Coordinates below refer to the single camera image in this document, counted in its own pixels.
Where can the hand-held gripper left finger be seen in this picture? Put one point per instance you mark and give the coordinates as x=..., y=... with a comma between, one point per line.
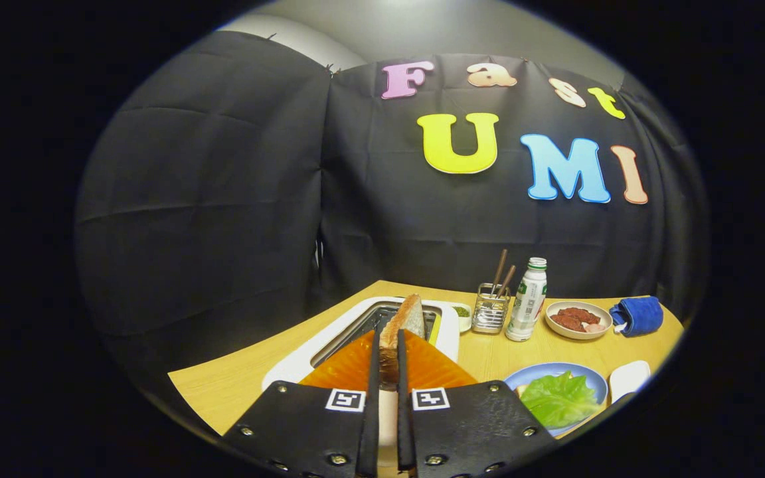
x=303, y=431

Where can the blue folded towel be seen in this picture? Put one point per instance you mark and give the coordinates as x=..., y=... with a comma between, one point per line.
x=641, y=316

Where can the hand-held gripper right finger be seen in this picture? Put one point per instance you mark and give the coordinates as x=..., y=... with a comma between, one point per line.
x=475, y=431

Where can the white square plate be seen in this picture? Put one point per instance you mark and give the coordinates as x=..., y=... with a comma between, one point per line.
x=629, y=380

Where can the black backdrop cloth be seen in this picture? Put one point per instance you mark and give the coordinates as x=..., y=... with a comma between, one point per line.
x=210, y=199

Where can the plain toast bread slice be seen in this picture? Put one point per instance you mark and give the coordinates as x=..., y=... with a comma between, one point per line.
x=406, y=318

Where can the cream white toaster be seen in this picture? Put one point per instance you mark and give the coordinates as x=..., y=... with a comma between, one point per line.
x=303, y=362

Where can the small pink sausage slice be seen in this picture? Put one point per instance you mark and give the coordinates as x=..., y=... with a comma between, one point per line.
x=595, y=328

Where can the white drink bottle green cap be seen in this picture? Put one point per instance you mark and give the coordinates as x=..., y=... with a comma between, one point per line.
x=527, y=305

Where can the beige round plate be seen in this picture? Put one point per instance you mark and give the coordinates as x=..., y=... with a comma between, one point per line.
x=562, y=332

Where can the blue round plate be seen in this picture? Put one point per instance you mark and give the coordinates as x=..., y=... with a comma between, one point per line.
x=595, y=382

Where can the green lettuce leaf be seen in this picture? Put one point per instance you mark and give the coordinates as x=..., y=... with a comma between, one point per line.
x=558, y=398

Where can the white divided seasoning tray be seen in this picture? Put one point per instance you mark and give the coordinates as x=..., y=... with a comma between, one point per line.
x=463, y=317

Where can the brown meat piece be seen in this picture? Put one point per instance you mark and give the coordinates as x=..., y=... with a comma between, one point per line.
x=583, y=315
x=567, y=322

